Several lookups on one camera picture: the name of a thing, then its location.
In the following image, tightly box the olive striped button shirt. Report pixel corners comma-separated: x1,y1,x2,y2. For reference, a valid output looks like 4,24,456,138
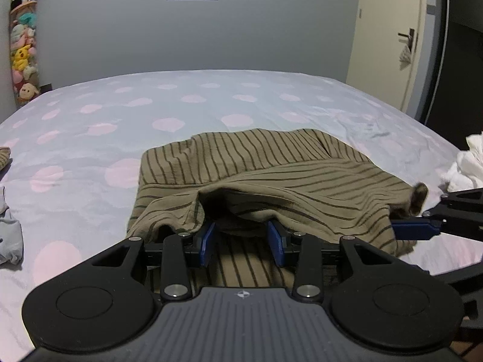
127,128,428,288

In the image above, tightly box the white textured blanket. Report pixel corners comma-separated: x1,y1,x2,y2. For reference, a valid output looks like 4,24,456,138
440,134,483,192

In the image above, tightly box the polka dot bed sheet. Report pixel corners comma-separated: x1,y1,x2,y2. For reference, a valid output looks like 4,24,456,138
0,68,483,362

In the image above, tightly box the light blue garment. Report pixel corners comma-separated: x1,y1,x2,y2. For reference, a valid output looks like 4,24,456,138
0,186,24,265

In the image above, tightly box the cream door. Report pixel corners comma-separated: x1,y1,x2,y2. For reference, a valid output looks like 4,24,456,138
345,0,426,112

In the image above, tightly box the black door handle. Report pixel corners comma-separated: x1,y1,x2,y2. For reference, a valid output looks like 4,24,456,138
398,28,415,52

